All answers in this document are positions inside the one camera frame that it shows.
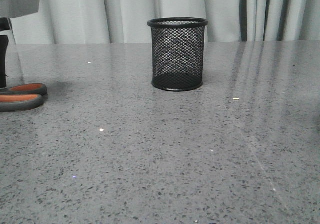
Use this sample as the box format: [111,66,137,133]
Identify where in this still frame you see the grey curtain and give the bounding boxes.
[10,0,320,44]

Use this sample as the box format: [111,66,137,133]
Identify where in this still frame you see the black mesh pen bucket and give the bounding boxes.
[147,17,209,92]

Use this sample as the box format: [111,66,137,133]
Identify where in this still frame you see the grey and orange scissors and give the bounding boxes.
[0,83,47,112]

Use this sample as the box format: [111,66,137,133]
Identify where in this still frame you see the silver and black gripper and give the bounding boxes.
[0,0,40,88]

